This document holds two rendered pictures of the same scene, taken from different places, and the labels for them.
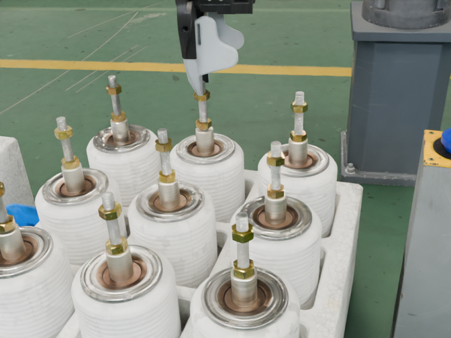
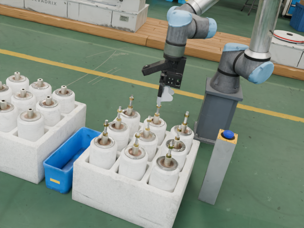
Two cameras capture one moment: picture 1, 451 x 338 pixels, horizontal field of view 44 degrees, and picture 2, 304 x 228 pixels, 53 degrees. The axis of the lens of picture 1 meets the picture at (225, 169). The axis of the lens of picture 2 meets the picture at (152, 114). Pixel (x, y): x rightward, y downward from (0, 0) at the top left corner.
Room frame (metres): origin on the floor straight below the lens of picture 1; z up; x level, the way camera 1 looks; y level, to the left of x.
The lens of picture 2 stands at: (-0.48, 0.15, 0.90)
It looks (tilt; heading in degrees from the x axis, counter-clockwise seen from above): 30 degrees down; 354
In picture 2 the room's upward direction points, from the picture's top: 11 degrees clockwise
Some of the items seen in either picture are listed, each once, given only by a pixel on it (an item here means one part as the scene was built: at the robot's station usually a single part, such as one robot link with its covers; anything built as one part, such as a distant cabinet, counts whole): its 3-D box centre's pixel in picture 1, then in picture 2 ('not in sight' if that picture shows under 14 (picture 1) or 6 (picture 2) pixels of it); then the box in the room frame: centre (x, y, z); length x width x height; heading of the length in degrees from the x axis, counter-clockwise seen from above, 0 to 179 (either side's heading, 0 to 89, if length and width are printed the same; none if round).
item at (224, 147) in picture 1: (205, 149); (155, 121); (0.61, 0.02, 0.25); 0.08 x 0.08 x 0.01
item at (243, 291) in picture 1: (243, 286); (167, 160); (0.35, -0.01, 0.26); 0.02 x 0.02 x 0.03
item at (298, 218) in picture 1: (275, 217); (175, 145); (0.46, -0.05, 0.25); 0.08 x 0.08 x 0.01
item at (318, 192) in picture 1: (295, 220); (178, 148); (0.57, -0.09, 0.16); 0.10 x 0.10 x 0.18
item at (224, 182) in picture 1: (209, 207); (152, 140); (0.61, 0.02, 0.16); 0.10 x 0.10 x 0.18
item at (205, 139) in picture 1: (205, 140); (156, 119); (0.61, 0.02, 0.26); 0.02 x 0.02 x 0.03
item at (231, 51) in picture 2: not in sight; (234, 57); (0.96, -0.34, 0.47); 0.13 x 0.12 x 0.14; 31
